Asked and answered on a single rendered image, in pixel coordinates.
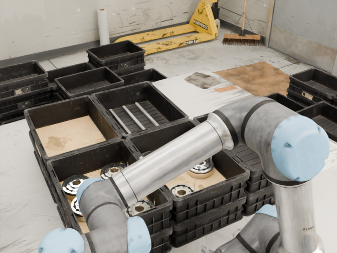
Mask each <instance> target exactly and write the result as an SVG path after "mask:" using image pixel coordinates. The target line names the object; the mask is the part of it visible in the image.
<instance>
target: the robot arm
mask: <svg viewBox="0 0 337 253"><path fill-rule="evenodd" d="M238 145H247V146H248V147H249V148H250V149H252V150H253V151H254V152H256V153H257V154H258V155H259V157H260V160H261V166H262V171H263V174H264V176H265V178H266V179H267V180H268V181H270V182H271V183H272V188H273V194H274V200H275V206H276V208H275V207H274V206H272V205H269V204H266V205H264V206H263V207H262V208H261V209H260V210H259V211H257V212H256V214H255V215H254V216H253V217H252V218H251V219H250V221H249V222H248V223H247V224H246V225H245V226H244V227H243V228H242V230H241V231H240V232H239V233H238V234H237V235H236V236H235V237H234V238H233V239H232V240H230V241H228V242H227V243H225V244H223V245H221V246H220V247H218V248H217V249H216V250H215V251H214V252H213V253H324V245H323V242H322V239H321V238H320V236H319V235H318V234H317V233H316V224H315V212H314V200H313V188H312V179H313V178H314V177H315V176H316V175H317V174H319V173H320V171H321V170H322V169H323V168H324V166H325V165H326V163H325V160H326V159H328V157H329V152H330V142H329V138H328V136H327V134H326V132H325V131H324V129H323V128H321V127H320V126H319V125H317V124H316V123H315V122H314V121H313V120H311V119H309V118H307V117H305V116H301V115H300V114H298V113H296V112H294V111H292V110H290V109H289V108H287V107H285V106H284V105H282V104H280V103H278V102H277V101H275V100H273V99H271V98H268V97H262V96H254V97H247V98H243V99H239V100H236V101H233V102H230V103H228V104H226V105H223V106H222V107H220V108H218V109H216V110H215V111H213V112H211V113H209V114H208V118H207V120H206V121H204V122H203V123H201V124H199V125H198V126H196V127H194V128H193V129H191V130H189V131H187V132H186V133H184V134H182V135H181V136H179V137H177V138H176V139H174V140H172V141H170V142H169V143H167V144H165V145H164V146H162V147H160V148H159V149H157V150H155V151H153V152H152V153H150V154H148V155H147V156H145V157H143V158H142V159H140V160H138V161H136V162H135V163H133V164H131V165H130V166H128V167H126V168H125V169H123V170H121V171H119V172H118V173H116V174H114V175H113V176H111V177H109V178H108V179H106V180H103V179H102V178H98V177H95V178H89V179H87V180H85V181H84V182H82V183H81V184H80V186H79V187H78V189H77V193H76V198H77V201H78V206H79V210H80V212H81V213H82V214H83V217H84V219H85V221H86V224H87V226H88V229H89V232H87V233H85V234H82V235H80V234H79V232H77V231H76V230H74V229H72V228H57V229H55V230H52V231H51V232H49V233H48V234H46V235H45V236H44V237H43V239H42V240H41V242H40V244H39V247H38V253H149V252H150V250H151V240H150V235H149V232H148V229H147V226H146V224H145V222H144V220H143V219H142V218H141V217H139V216H135V217H129V218H128V219H127V217H126V216H125V214H124V212H123V210H125V209H126V208H128V207H129V206H131V205H133V204H134V203H136V202H137V201H139V200H140V199H142V198H144V197H145V196H147V195H149V194H150V193H152V192H154V191H155V190H157V189H158V188H160V187H162V186H163V185H165V184H167V183H168V182H170V181H172V180H173V179H175V178H177V177H178V176H180V175H181V174H183V173H185V172H186V171H188V170H190V169H191V168H193V167H195V166H196V165H198V164H200V163H201V162H203V161H204V160H206V159H208V158H209V157H211V156H213V155H214V154H216V153H218V152H219V151H221V150H223V149H227V150H231V149H233V148H235V147H236V146H238Z"/></svg>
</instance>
